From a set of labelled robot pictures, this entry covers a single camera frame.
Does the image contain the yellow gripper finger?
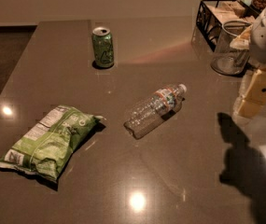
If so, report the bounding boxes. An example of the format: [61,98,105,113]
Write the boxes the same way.
[233,65,266,119]

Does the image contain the clear plastic water bottle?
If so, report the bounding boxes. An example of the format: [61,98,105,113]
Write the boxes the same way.
[124,84,187,139]

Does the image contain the clear glass jar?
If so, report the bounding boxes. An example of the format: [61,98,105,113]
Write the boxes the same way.
[210,21,249,76]

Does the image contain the green soda can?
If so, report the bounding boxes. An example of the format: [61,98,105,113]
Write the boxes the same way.
[91,27,114,68]

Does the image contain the green chip bag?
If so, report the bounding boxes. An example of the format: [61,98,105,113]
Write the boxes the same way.
[0,105,103,183]

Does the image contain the black wire basket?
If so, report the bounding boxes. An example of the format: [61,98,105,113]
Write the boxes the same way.
[196,0,259,50]

